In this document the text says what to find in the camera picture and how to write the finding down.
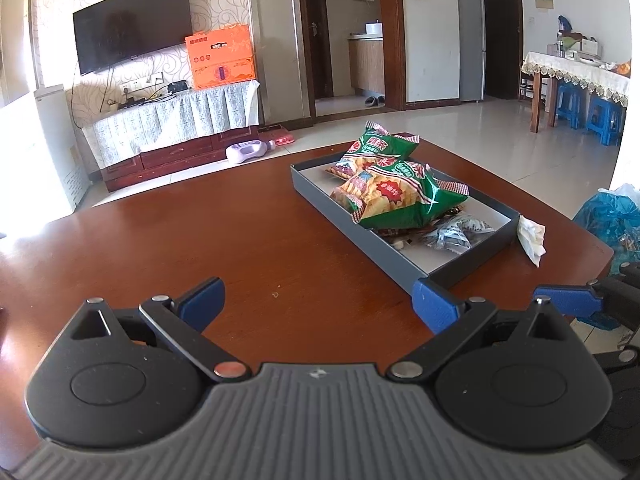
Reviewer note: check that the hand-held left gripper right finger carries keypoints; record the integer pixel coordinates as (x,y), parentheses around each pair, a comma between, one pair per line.
(435,305)

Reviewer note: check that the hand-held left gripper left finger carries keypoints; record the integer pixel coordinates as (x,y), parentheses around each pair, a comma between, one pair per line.
(202,302)

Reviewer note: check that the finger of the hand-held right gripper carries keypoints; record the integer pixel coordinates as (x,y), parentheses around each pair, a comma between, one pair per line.
(570,300)

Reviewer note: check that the small white candy packet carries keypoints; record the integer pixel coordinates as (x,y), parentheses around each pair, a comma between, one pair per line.
(398,244)

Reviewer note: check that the clear printed snack packet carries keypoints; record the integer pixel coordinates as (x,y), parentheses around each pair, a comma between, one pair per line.
(457,232)

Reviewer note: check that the green prawn cracker bag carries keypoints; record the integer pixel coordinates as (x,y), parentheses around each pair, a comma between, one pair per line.
(405,205)
(380,147)

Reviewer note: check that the grey shallow box tray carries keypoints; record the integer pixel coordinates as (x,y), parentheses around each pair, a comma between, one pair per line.
(350,220)

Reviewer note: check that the crumpled white tissue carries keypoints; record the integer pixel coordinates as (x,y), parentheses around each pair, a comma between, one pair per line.
(531,237)

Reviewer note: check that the blue plastic bag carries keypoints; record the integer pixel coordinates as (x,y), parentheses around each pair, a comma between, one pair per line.
(610,225)

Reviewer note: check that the dark wooden tv cabinet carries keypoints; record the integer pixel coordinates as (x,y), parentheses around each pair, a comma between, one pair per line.
(175,155)

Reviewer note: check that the purple detergent bottle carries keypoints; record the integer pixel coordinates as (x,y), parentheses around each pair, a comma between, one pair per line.
(247,152)

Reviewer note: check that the red dustpan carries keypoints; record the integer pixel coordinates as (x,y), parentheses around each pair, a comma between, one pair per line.
(281,137)

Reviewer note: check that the pale patterned cabinet cloth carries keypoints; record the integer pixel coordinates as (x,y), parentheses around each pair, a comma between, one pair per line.
(175,120)

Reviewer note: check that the wooden dining table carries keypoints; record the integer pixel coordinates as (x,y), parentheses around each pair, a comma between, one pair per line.
(536,105)

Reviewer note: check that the black power strip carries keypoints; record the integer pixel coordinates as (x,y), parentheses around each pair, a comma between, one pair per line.
(132,104)

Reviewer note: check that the pair of slippers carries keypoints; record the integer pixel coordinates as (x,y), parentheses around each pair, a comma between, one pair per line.
(374,100)

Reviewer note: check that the white chest freezer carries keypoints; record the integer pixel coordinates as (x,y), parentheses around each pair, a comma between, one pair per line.
(50,150)

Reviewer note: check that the black set-top device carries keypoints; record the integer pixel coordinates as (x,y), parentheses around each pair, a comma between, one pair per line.
(178,88)

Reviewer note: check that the metal shoe rack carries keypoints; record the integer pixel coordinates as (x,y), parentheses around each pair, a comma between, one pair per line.
(525,87)

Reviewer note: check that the lace dining tablecloth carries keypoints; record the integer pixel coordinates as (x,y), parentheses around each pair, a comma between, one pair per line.
(575,72)

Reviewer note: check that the orange cardboard gift box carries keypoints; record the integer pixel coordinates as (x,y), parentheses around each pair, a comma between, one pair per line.
(222,60)

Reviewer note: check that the wooden kitchen cabinet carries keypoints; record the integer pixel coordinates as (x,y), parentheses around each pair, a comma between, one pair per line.
(366,65)

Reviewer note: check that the white cardboard box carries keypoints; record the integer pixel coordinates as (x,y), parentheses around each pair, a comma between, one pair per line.
(591,47)

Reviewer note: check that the grey refrigerator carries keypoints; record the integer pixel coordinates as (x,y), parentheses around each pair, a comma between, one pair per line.
(470,45)

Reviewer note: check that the white cooking pot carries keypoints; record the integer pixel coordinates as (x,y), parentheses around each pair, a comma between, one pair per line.
(374,29)

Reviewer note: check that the black flat television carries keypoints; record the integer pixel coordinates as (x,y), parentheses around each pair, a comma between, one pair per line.
(132,25)

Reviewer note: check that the white wall sockets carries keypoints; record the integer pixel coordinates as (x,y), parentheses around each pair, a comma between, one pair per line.
(142,81)

